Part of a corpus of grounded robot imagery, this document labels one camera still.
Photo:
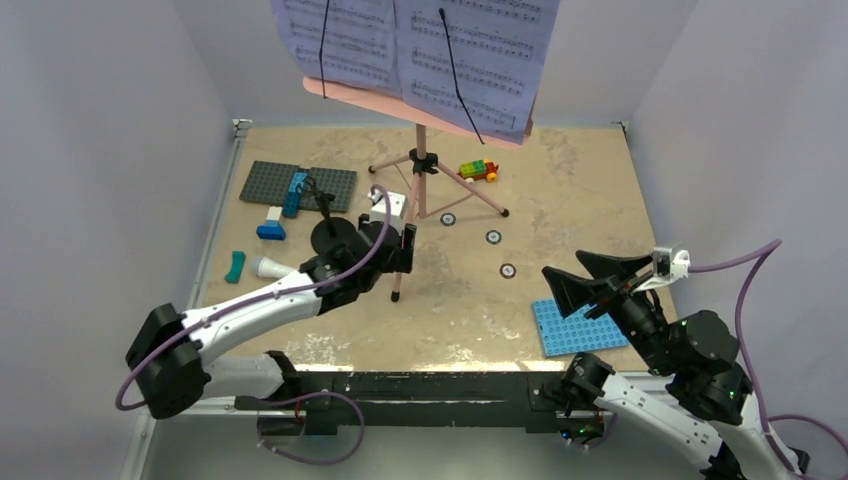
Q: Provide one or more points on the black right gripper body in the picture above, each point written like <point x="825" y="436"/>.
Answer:
<point x="613" y="303"/>

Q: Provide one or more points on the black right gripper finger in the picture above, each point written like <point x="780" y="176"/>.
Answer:
<point x="601" y="266"/>
<point x="571" y="292"/>

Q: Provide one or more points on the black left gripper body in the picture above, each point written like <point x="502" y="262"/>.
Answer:
<point x="395" y="260"/>

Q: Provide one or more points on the pink music stand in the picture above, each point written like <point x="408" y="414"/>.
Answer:
<point x="424" y="162"/>

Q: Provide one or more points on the black microphone stand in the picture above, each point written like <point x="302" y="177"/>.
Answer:
<point x="331" y="230"/>

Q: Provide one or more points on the white microphone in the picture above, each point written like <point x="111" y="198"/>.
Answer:
<point x="264" y="267"/>

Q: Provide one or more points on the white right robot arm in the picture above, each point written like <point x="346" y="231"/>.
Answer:
<point x="718" y="426"/>

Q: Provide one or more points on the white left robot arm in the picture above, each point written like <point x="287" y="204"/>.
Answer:
<point x="179" y="358"/>

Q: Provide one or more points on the blue poker chip far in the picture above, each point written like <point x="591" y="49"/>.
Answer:
<point x="448" y="219"/>

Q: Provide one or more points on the blue poker chip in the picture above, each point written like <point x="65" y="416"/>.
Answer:
<point x="448" y="219"/>
<point x="493" y="237"/>

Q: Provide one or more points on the light blue building baseplate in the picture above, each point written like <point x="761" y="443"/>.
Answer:
<point x="576" y="333"/>

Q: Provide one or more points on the orange black poker chip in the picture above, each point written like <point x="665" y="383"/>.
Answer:
<point x="507" y="270"/>

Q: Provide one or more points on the blue poker chip near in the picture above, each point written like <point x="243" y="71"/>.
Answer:
<point x="493" y="237"/>

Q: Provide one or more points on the colourful brick toy car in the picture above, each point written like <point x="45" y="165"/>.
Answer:
<point x="479" y="170"/>

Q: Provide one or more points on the blue brick column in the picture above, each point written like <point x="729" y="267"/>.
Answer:
<point x="294" y="194"/>

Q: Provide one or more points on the blue and white brick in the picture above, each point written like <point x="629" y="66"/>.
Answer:
<point x="271" y="228"/>

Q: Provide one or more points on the teal arch block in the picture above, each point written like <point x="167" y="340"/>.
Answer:
<point x="237" y="262"/>

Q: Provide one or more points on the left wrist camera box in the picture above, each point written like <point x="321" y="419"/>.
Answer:
<point x="388" y="208"/>

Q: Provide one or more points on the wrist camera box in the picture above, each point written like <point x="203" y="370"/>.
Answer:
<point x="388" y="208"/>
<point x="670" y="263"/>

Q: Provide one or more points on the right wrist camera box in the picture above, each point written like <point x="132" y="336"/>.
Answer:
<point x="670" y="263"/>

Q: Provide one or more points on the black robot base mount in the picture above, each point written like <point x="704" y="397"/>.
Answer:
<point x="318" y="403"/>

